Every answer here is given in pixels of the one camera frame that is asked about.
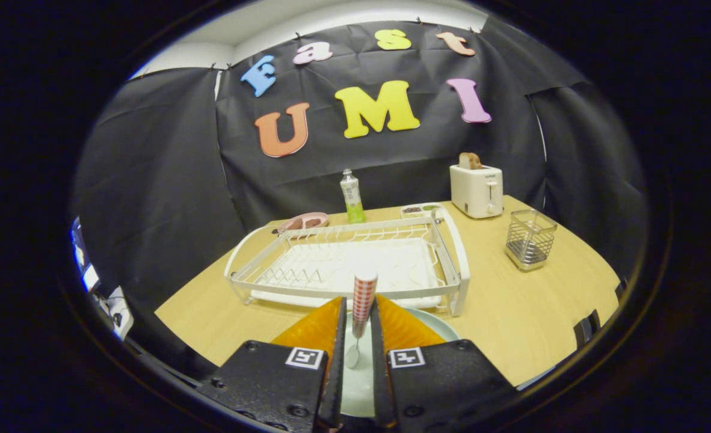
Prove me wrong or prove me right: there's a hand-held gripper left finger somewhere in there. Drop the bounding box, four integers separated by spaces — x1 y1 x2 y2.
196 296 348 431

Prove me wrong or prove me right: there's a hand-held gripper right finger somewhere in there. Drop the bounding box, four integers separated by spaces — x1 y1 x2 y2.
369 295 519 431

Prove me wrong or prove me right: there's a pale green plate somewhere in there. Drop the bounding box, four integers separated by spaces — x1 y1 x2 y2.
339 307 460 419

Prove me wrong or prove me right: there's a red checked handle spoon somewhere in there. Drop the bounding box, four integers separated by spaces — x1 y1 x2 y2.
345 269 379 369

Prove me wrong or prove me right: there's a white wire dish rack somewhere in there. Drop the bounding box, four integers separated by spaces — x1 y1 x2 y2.
224 206 471 318

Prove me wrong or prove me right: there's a metal wire basket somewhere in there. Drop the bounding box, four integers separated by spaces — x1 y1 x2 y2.
505 209 558 272

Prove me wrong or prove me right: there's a pink plate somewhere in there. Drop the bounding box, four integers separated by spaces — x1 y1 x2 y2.
276 212 330 235

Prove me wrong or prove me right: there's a small white divided dish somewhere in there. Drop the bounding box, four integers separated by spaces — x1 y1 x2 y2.
400 203 442 219

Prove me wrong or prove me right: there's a white drain tray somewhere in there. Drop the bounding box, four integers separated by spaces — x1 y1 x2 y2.
250 238 445 309

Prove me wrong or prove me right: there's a clear green soap bottle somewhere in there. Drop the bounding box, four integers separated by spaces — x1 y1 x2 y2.
340 168 367 224

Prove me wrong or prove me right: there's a cream toaster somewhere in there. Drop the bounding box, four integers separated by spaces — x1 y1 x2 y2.
449 164 505 219

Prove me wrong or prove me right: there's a black chair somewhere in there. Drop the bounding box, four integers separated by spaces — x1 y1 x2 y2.
574 310 601 348

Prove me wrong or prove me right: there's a black backdrop cloth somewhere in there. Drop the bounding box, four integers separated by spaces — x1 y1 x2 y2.
70 15 648 361

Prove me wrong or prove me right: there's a bright blue screen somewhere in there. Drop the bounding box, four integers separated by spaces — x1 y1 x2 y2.
72 218 100 293

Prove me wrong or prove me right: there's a white equipment with cables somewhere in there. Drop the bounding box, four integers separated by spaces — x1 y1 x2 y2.
94 286 135 340

